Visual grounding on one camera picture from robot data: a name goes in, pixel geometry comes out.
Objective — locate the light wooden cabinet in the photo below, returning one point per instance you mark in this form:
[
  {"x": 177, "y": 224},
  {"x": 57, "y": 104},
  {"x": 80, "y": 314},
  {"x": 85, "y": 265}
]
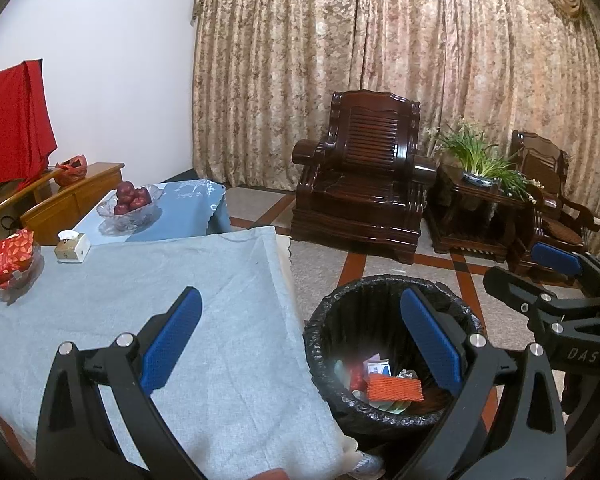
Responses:
[{"x": 90, "y": 187}]

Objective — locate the large orange foam fruit net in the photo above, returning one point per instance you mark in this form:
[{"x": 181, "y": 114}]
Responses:
[{"x": 395, "y": 387}]

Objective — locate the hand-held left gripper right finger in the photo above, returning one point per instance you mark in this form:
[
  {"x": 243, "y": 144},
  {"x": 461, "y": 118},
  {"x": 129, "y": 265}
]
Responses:
[{"x": 432, "y": 340}]

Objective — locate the red cloth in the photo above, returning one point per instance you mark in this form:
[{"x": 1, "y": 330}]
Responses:
[{"x": 10, "y": 125}]

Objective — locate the potted green plant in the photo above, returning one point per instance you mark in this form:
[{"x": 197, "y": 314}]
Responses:
[{"x": 475, "y": 155}]

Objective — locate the beige patterned curtain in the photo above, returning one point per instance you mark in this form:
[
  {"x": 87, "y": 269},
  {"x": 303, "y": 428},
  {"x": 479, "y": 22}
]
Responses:
[{"x": 355, "y": 35}]

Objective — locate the black lined waste bin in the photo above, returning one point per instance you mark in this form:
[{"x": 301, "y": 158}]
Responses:
[{"x": 360, "y": 310}]

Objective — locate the dark wooden armchair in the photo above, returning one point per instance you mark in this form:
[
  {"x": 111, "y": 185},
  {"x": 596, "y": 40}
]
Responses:
[{"x": 360, "y": 185}]

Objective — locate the glass fruit bowl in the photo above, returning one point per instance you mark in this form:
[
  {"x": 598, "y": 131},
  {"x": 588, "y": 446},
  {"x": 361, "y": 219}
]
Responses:
[{"x": 130, "y": 220}]

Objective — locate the red plastic bag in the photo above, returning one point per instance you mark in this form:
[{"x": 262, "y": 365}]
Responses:
[
  {"x": 72, "y": 170},
  {"x": 358, "y": 377}
]

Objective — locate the dark wooden side table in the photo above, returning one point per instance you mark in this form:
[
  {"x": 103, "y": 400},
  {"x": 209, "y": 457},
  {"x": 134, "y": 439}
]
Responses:
[{"x": 465, "y": 220}]

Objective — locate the brown wooden armchair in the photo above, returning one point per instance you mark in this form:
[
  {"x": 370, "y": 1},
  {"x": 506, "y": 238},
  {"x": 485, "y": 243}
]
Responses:
[{"x": 545, "y": 165}]

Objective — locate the small glass bowl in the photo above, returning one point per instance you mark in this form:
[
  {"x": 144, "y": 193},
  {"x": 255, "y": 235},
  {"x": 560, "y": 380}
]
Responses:
[{"x": 27, "y": 272}]

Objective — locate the beige tissue box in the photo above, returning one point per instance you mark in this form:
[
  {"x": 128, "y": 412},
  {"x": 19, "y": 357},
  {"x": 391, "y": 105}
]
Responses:
[{"x": 72, "y": 250}]

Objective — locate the white sneaker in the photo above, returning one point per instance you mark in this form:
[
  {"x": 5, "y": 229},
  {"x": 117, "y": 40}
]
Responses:
[{"x": 367, "y": 465}]

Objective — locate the blue tablecloth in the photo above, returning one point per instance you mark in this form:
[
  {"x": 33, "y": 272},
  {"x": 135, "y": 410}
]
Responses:
[{"x": 190, "y": 205}]

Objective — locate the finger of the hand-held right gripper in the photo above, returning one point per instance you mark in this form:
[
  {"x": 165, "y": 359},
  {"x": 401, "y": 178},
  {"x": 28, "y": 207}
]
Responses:
[
  {"x": 515, "y": 287},
  {"x": 557, "y": 256}
]

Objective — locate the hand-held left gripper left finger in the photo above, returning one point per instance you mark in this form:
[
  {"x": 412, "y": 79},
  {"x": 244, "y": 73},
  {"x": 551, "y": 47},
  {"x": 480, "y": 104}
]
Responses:
[{"x": 172, "y": 340}]

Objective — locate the red apple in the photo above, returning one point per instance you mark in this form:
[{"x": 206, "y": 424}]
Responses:
[
  {"x": 121, "y": 208},
  {"x": 126, "y": 191},
  {"x": 142, "y": 197}
]

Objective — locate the grey tablecloth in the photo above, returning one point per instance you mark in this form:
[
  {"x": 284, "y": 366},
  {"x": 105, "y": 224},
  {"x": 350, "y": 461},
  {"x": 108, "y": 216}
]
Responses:
[{"x": 130, "y": 285}]

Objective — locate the white squeeze tube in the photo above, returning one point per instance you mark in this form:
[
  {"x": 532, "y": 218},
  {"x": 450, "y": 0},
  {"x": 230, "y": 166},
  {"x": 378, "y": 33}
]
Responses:
[{"x": 379, "y": 366}]

